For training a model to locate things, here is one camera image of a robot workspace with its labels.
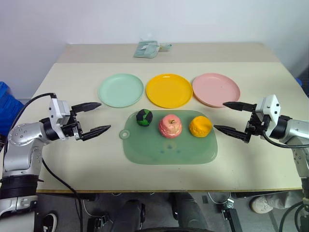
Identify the translucent green cutting mat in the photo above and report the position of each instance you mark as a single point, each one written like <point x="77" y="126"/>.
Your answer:
<point x="169" y="149"/>

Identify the white shoe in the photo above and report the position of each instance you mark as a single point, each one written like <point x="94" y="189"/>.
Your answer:
<point x="262" y="204"/>

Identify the large teal plastic packet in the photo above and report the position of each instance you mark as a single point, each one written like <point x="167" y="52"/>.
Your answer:
<point x="146" y="49"/>

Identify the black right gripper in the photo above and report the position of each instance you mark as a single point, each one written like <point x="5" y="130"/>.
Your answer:
<point x="256" y="125"/>

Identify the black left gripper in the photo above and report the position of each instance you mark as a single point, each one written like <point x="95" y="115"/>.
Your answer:
<point x="72" y="128"/>

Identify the pink plate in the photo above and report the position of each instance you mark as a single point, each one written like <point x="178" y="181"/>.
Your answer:
<point x="216" y="90"/>

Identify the pink apple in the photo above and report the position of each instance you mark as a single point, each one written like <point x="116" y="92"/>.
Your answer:
<point x="170" y="126"/>

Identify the black metal stand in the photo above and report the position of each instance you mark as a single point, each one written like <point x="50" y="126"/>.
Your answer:
<point x="231" y="215"/>

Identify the black shoe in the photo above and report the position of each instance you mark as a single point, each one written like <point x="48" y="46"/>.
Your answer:
<point x="50" y="221"/>

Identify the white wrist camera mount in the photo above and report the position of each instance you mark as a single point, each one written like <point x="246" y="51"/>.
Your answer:
<point x="55" y="110"/>
<point x="271" y="108"/>

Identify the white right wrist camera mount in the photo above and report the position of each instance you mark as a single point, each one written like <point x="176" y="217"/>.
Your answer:
<point x="271" y="108"/>

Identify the mint green plate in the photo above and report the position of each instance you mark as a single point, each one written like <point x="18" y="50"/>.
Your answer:
<point x="120" y="90"/>

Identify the small teal plastic packet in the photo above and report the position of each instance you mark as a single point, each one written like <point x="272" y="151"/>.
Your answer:
<point x="165" y="47"/>

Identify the green black ball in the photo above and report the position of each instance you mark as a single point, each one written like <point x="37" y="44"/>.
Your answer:
<point x="144" y="117"/>

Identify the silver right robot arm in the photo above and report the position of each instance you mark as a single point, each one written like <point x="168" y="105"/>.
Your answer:
<point x="295" y="130"/>

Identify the yellow plate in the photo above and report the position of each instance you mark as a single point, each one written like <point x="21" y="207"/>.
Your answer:
<point x="169" y="90"/>

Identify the orange fruit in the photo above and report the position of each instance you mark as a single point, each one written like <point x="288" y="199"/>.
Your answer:
<point x="200" y="126"/>

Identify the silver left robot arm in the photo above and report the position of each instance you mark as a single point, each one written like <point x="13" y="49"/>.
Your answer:
<point x="21" y="142"/>

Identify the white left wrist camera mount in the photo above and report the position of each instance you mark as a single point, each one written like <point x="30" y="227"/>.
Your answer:
<point x="55" y="110"/>

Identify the dark rounded shape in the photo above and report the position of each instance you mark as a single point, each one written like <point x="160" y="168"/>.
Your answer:
<point x="129" y="215"/>
<point x="189" y="211"/>

